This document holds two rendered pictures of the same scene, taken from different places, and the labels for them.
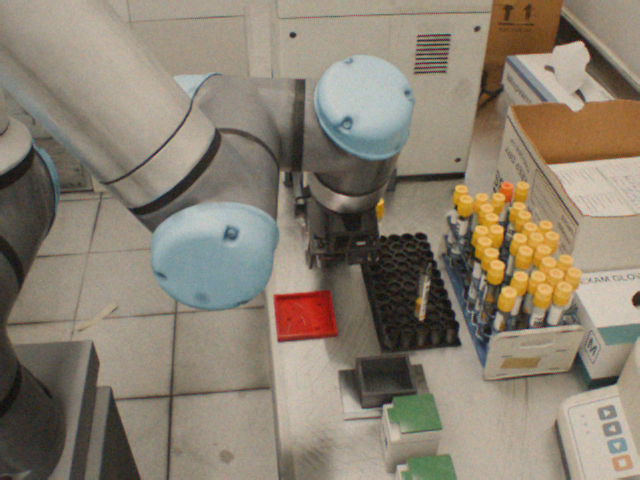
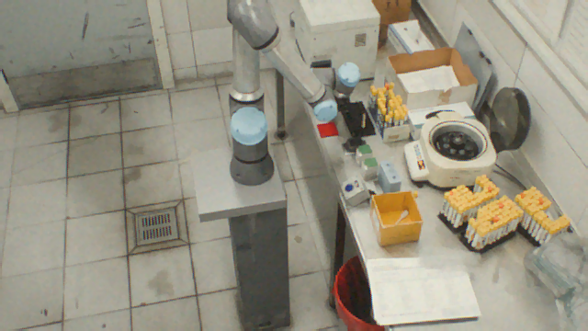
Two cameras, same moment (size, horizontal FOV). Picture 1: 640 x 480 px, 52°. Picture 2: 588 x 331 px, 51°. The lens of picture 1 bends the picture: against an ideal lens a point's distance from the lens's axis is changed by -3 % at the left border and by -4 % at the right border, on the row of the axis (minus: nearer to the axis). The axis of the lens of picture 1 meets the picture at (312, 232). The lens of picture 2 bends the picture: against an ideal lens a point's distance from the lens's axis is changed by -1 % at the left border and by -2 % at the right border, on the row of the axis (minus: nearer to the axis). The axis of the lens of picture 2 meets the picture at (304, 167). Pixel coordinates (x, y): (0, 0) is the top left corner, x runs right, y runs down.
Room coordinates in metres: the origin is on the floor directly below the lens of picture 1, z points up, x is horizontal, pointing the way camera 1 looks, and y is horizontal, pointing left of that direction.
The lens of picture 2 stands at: (-1.15, 0.32, 2.46)
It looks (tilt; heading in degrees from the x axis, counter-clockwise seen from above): 46 degrees down; 352
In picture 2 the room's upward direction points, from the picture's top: straight up
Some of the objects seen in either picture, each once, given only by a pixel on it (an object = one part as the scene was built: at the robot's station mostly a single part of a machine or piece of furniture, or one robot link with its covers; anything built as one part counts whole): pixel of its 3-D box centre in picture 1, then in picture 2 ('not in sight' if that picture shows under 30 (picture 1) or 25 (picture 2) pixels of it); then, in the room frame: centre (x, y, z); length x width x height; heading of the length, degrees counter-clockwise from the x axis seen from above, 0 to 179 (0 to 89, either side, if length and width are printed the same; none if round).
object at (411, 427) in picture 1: (409, 433); (364, 155); (0.36, -0.09, 0.91); 0.05 x 0.04 x 0.07; 96
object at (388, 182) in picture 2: not in sight; (389, 181); (0.22, -0.15, 0.92); 0.10 x 0.07 x 0.10; 8
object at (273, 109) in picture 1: (232, 133); (318, 82); (0.46, 0.06, 1.18); 0.11 x 0.11 x 0.08; 0
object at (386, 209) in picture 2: not in sight; (395, 218); (0.06, -0.13, 0.92); 0.13 x 0.13 x 0.10; 3
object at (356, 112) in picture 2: (409, 260); (358, 109); (0.58, -0.11, 0.93); 0.17 x 0.09 x 0.11; 6
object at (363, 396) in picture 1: (384, 384); (355, 145); (0.43, -0.07, 0.89); 0.09 x 0.05 x 0.04; 95
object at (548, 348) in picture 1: (503, 287); (388, 116); (0.56, -0.22, 0.91); 0.20 x 0.10 x 0.07; 6
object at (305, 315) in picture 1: (304, 315); (327, 130); (0.54, 0.01, 0.88); 0.07 x 0.07 x 0.01; 6
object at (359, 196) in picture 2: not in sight; (360, 189); (0.20, -0.05, 0.92); 0.13 x 0.07 x 0.08; 96
